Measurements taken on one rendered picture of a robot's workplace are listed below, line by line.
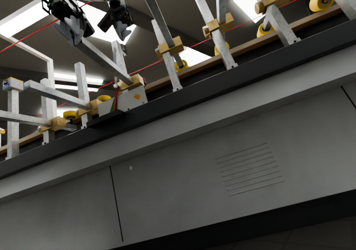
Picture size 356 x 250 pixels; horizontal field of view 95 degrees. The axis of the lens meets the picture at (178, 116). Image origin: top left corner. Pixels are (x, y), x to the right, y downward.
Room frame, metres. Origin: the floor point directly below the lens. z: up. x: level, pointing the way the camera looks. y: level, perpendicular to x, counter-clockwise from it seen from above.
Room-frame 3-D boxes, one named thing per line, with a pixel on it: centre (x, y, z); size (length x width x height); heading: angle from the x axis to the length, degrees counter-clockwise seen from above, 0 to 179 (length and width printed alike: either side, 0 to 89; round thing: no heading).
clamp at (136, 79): (0.73, 0.18, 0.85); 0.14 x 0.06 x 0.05; 80
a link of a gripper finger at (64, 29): (0.37, 0.25, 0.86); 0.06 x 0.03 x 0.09; 170
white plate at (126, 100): (0.71, 0.24, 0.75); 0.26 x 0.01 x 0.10; 80
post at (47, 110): (0.82, 0.70, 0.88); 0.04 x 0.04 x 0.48; 80
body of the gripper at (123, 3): (0.59, 0.11, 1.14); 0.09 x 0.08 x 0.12; 79
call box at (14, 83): (0.86, 0.96, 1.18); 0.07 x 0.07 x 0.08; 80
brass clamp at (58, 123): (0.81, 0.68, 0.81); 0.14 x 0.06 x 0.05; 80
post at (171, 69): (0.68, -0.04, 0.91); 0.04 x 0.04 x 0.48; 80
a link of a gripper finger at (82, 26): (0.38, 0.21, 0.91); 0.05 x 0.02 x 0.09; 80
